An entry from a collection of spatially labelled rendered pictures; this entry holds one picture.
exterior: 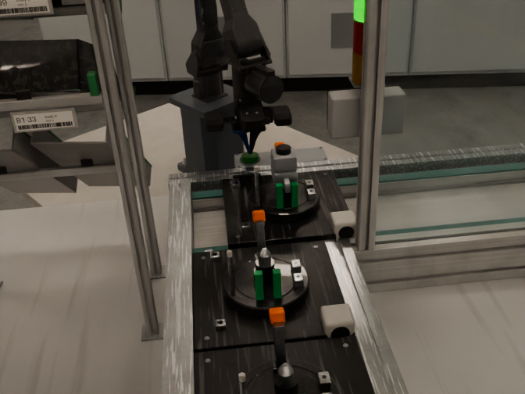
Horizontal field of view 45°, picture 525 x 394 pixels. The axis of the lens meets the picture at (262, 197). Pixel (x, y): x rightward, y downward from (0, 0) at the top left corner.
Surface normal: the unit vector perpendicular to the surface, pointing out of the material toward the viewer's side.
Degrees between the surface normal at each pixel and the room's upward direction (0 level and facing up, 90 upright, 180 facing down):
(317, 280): 0
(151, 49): 90
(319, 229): 0
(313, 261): 0
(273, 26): 90
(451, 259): 90
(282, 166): 90
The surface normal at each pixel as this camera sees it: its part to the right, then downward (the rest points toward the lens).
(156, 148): -0.04, -0.85
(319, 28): -0.04, 0.52
